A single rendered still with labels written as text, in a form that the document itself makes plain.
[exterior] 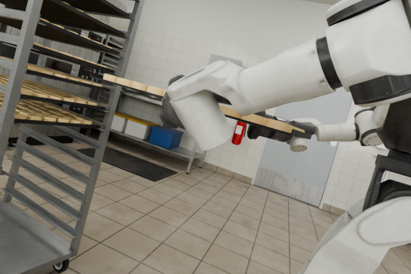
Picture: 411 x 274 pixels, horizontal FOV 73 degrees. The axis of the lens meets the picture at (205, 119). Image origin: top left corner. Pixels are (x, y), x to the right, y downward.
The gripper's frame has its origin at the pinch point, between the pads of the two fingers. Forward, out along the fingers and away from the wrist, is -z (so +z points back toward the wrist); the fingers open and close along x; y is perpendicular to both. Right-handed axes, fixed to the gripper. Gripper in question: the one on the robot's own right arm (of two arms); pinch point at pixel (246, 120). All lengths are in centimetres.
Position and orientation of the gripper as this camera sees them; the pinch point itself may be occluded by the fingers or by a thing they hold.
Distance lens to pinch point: 103.4
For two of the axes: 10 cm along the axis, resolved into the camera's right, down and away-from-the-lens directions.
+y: 3.0, 1.4, -9.5
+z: 9.1, 2.4, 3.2
